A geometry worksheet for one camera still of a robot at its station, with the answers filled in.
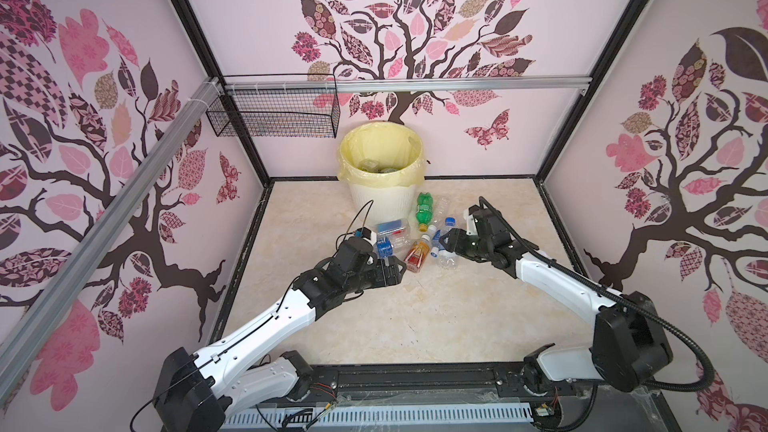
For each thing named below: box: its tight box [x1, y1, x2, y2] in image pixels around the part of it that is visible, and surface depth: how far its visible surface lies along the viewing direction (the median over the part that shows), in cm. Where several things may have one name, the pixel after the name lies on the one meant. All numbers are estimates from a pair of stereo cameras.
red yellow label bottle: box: [405, 234, 431, 274], surface depth 94 cm
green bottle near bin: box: [416, 192, 433, 232], surface depth 106 cm
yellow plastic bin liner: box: [337, 122, 426, 187], surface depth 100 cm
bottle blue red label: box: [376, 219, 412, 247], surface depth 101 cm
